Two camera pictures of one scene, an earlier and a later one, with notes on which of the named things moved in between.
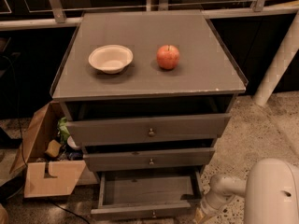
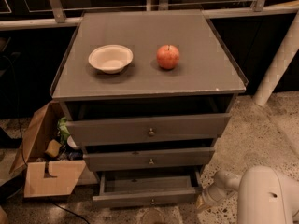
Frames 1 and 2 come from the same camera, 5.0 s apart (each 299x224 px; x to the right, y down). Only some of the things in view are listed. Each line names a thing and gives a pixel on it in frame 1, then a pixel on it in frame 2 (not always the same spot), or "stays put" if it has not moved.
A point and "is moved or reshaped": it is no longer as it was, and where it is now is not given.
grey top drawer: [148, 130] stays put
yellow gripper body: [207, 206] → [209, 194]
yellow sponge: [53, 147] stays put
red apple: [167, 57] stays put
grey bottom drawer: [151, 193] is moved or reshaped
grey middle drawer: [95, 161] stays put
